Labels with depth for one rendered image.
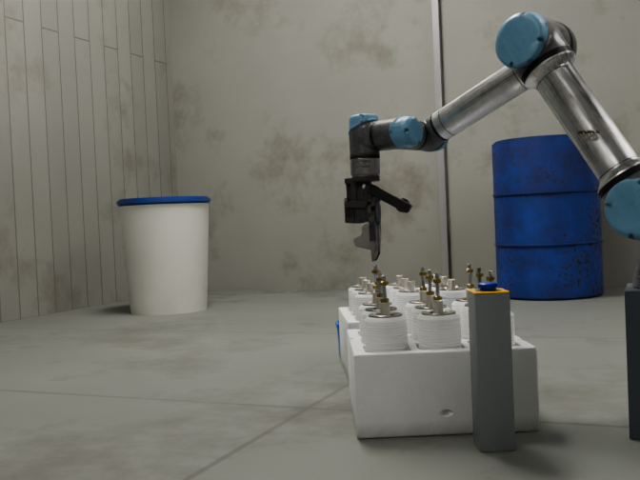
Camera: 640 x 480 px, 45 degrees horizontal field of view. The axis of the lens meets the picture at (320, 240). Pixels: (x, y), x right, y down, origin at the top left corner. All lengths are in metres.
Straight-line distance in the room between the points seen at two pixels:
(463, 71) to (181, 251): 2.11
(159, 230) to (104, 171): 1.07
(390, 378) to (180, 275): 2.69
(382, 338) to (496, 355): 0.26
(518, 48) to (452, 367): 0.68
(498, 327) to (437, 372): 0.20
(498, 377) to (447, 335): 0.19
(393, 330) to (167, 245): 2.66
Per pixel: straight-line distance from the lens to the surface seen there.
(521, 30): 1.70
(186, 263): 4.26
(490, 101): 1.90
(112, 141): 5.29
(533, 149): 4.22
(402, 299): 2.25
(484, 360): 1.58
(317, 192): 5.33
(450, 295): 2.26
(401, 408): 1.70
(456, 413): 1.72
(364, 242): 1.94
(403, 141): 1.87
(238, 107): 5.64
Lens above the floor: 0.47
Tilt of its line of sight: 1 degrees down
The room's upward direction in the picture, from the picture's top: 3 degrees counter-clockwise
